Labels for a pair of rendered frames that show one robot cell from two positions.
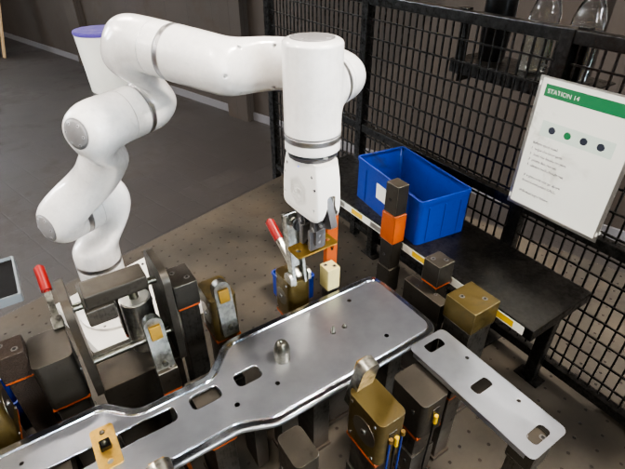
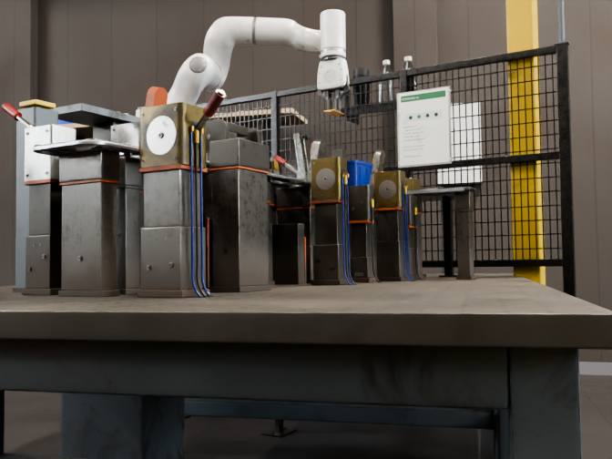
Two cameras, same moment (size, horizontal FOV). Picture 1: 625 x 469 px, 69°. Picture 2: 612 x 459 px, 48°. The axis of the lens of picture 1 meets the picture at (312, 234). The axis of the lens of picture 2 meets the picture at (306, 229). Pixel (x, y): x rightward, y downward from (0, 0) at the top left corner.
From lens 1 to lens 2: 1.96 m
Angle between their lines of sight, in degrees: 45
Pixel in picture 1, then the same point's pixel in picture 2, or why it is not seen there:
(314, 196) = (341, 71)
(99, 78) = not seen: outside the picture
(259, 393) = not seen: hidden behind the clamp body
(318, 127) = (341, 41)
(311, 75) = (338, 20)
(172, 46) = (264, 20)
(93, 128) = (209, 62)
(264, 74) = (301, 38)
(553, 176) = (419, 139)
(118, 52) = (229, 27)
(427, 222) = (360, 177)
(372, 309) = not seen: hidden behind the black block
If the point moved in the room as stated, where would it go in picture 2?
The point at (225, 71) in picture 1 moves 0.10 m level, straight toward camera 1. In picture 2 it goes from (293, 26) to (311, 17)
